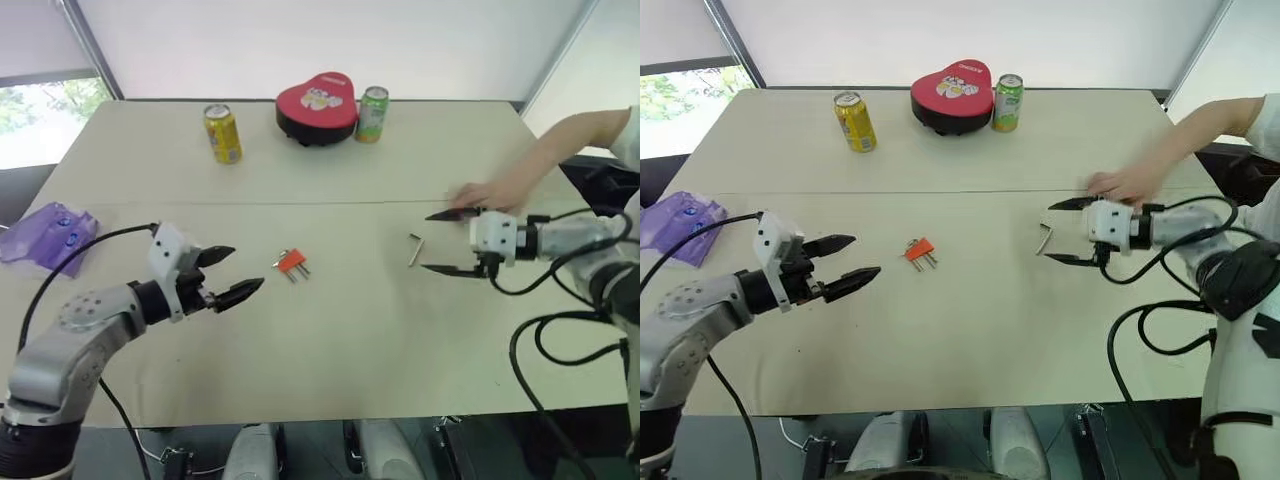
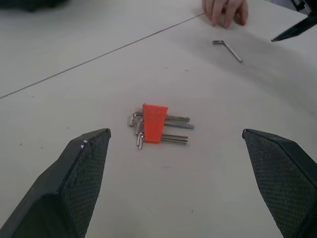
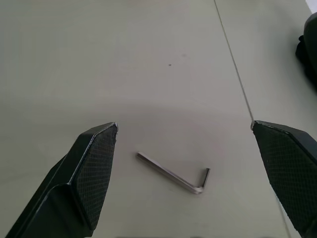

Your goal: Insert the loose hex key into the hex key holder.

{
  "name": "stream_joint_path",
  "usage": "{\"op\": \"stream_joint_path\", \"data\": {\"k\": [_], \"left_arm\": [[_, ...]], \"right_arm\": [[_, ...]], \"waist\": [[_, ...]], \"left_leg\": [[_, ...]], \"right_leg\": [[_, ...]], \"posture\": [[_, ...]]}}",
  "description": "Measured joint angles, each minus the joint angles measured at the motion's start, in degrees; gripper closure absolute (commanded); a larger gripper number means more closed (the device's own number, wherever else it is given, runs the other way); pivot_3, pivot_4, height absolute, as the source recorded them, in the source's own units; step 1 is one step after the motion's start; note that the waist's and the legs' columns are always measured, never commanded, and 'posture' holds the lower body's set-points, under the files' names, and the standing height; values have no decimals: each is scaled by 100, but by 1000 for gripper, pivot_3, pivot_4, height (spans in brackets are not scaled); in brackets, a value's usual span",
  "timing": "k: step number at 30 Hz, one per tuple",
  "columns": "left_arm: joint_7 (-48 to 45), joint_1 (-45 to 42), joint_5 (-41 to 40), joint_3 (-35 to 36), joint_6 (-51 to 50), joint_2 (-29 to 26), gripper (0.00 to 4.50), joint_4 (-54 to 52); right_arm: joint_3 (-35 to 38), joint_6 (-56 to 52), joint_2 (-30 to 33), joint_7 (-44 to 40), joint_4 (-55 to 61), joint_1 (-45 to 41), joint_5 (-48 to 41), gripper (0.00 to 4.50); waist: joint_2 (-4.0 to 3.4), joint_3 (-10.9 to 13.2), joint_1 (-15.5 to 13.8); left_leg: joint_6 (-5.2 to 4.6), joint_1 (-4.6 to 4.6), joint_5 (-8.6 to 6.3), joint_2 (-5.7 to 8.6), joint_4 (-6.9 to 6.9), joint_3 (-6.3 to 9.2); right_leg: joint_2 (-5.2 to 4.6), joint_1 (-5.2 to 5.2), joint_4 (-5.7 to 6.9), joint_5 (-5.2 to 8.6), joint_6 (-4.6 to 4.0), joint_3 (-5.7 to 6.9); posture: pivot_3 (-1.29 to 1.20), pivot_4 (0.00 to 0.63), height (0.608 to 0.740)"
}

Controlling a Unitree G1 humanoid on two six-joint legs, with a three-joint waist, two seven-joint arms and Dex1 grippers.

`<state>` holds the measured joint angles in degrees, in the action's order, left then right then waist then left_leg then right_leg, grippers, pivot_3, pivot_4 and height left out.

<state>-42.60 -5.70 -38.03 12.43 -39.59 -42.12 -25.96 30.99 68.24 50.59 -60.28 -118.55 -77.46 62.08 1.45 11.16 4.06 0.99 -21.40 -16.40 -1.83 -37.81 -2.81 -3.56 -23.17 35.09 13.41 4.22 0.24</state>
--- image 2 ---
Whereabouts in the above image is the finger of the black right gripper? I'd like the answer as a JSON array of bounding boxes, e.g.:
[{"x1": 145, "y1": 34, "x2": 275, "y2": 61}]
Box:
[{"x1": 270, "y1": 14, "x2": 317, "y2": 43}]

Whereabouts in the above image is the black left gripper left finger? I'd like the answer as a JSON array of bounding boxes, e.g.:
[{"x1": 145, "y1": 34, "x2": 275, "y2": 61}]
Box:
[{"x1": 0, "y1": 128, "x2": 111, "y2": 238}]

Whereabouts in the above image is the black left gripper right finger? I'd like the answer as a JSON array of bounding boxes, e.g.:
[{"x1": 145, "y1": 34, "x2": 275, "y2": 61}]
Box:
[{"x1": 242, "y1": 128, "x2": 317, "y2": 238}]

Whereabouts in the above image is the orange hex key holder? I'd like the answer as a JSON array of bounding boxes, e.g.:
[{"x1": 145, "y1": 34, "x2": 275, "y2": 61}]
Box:
[{"x1": 142, "y1": 103, "x2": 169, "y2": 144}]

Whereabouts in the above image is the person's bare hand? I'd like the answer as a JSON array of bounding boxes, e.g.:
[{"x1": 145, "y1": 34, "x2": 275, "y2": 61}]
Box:
[{"x1": 201, "y1": 0, "x2": 249, "y2": 28}]

